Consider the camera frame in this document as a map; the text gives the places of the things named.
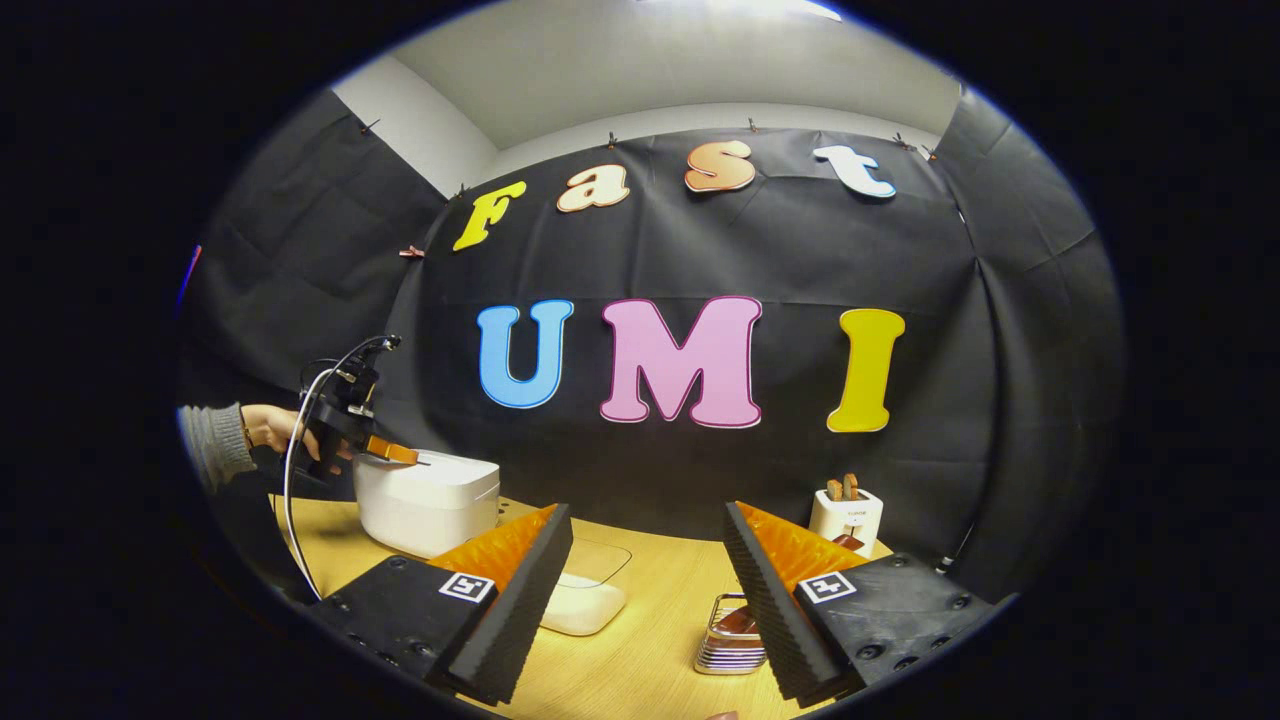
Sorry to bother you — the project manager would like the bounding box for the wire chopstick holder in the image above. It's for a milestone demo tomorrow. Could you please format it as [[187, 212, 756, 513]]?
[[694, 593, 769, 676]]

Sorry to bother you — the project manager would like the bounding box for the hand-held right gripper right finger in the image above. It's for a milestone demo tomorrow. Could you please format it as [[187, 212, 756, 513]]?
[[722, 500, 1001, 706]]

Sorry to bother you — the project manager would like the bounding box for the thin white wall cable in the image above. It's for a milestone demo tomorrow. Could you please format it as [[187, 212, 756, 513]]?
[[935, 520, 977, 577]]

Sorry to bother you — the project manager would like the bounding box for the ceiling light strip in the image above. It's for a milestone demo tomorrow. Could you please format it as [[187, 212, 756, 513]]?
[[640, 0, 841, 23]]

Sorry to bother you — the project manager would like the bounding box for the black backdrop cloth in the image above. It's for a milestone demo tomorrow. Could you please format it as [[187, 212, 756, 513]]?
[[175, 88, 1126, 601]]

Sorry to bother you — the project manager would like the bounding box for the white rice cooker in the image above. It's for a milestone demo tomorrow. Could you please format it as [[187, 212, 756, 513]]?
[[352, 450, 501, 559]]

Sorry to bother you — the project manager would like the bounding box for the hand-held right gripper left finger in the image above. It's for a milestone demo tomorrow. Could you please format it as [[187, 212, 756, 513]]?
[[310, 503, 576, 706]]

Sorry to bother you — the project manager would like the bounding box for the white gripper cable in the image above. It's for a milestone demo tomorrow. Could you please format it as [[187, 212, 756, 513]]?
[[283, 340, 386, 601]]

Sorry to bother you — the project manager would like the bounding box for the brown wooden spoon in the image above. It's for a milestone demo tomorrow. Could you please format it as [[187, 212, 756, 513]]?
[[718, 533, 866, 637]]

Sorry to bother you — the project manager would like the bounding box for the clear glass container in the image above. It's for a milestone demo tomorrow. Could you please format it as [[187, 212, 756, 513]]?
[[540, 537, 633, 637]]

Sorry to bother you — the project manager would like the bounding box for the white toaster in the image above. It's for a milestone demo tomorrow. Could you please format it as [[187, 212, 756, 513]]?
[[808, 488, 885, 559]]

